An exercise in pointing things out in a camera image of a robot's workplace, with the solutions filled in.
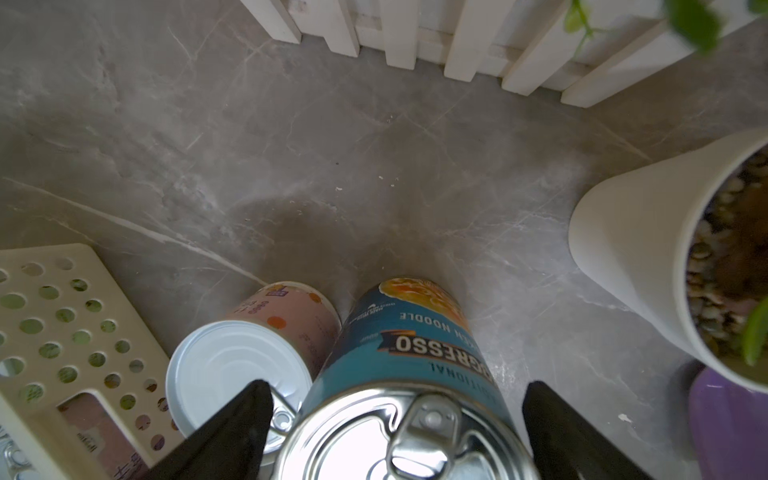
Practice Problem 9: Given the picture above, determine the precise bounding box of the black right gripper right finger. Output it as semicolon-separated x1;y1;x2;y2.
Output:
522;381;651;480

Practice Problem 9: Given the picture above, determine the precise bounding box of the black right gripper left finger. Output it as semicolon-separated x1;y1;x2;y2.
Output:
145;380;274;479

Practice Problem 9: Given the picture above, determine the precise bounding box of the pink dotted white-top can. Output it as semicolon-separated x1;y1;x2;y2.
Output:
165;281;342;465

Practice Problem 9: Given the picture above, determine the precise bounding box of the pink label white-top can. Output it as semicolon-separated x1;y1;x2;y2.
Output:
57;393;149;480

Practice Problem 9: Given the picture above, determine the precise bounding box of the white perforated plastic basket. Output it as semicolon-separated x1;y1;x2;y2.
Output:
1;244;184;479

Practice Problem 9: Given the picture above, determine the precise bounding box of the purple silicone spatula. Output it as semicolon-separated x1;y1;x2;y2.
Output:
688;368;767;479

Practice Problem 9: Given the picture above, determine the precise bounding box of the white pot green succulent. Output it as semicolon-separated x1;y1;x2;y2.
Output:
568;127;767;393

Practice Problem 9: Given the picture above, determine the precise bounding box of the white picket flower box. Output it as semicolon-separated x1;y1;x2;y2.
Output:
245;1;767;108

